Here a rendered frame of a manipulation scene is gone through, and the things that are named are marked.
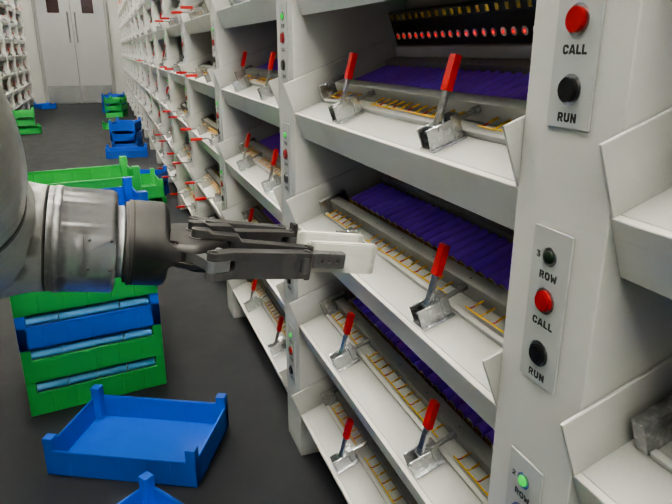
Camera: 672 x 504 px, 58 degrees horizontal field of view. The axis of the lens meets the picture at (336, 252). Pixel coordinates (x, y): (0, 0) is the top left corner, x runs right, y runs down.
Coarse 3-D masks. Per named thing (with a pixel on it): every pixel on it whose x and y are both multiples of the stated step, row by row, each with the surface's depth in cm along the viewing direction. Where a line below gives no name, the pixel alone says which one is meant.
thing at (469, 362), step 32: (320, 192) 106; (352, 192) 108; (320, 224) 103; (352, 224) 98; (352, 288) 86; (384, 288) 77; (416, 288) 74; (448, 288) 72; (384, 320) 77; (448, 320) 66; (480, 320) 64; (416, 352) 69; (448, 352) 61; (480, 352) 59; (448, 384) 63; (480, 384) 55; (480, 416) 58
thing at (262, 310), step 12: (240, 288) 179; (252, 288) 163; (264, 288) 168; (240, 300) 172; (252, 300) 165; (264, 300) 167; (276, 300) 159; (252, 312) 163; (264, 312) 161; (276, 312) 159; (252, 324) 157; (264, 324) 155; (276, 324) 152; (264, 336) 150; (276, 336) 140; (264, 348) 145; (276, 348) 140; (276, 360) 139
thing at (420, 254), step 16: (336, 208) 103; (352, 208) 98; (368, 224) 90; (384, 224) 88; (368, 240) 88; (384, 240) 87; (400, 240) 82; (416, 240) 80; (416, 256) 78; (432, 256) 75; (448, 272) 70; (464, 272) 69; (480, 288) 65; (496, 288) 64; (496, 304) 62
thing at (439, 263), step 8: (440, 248) 65; (448, 248) 64; (440, 256) 64; (440, 264) 65; (432, 272) 65; (440, 272) 65; (432, 280) 66; (432, 288) 65; (432, 296) 66; (424, 304) 66
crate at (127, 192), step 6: (126, 180) 148; (126, 186) 148; (132, 186) 149; (120, 192) 149; (126, 192) 148; (132, 192) 148; (138, 192) 132; (144, 192) 133; (120, 198) 150; (126, 198) 149; (132, 198) 149; (138, 198) 133; (144, 198) 133; (120, 204) 150
